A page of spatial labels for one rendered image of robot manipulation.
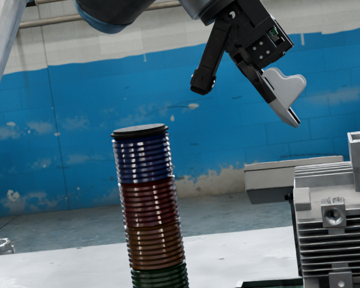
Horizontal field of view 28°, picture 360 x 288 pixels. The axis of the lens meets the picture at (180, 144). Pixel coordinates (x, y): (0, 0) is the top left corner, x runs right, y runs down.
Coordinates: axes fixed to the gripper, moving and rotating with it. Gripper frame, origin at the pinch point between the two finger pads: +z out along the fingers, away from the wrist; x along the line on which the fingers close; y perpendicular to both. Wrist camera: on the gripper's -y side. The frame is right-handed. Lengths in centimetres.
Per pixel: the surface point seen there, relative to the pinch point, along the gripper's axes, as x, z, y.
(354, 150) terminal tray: -10.9, 7.5, 5.7
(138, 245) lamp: -38.7, -0.8, -15.4
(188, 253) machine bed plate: 63, 15, -47
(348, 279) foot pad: -15.6, 20.1, -4.4
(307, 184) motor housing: -9.7, 7.9, -2.0
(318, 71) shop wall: 543, 9, -14
